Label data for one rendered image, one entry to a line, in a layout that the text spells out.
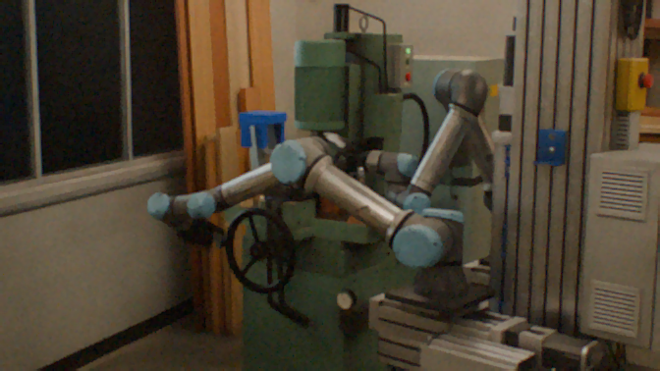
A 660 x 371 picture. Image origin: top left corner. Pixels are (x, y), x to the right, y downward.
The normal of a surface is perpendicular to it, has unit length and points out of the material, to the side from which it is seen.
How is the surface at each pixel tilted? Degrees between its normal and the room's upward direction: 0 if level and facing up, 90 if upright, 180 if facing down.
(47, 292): 90
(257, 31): 87
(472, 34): 90
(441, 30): 90
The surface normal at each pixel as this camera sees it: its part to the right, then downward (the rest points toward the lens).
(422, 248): -0.35, 0.21
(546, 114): -0.65, 0.12
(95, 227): 0.91, 0.08
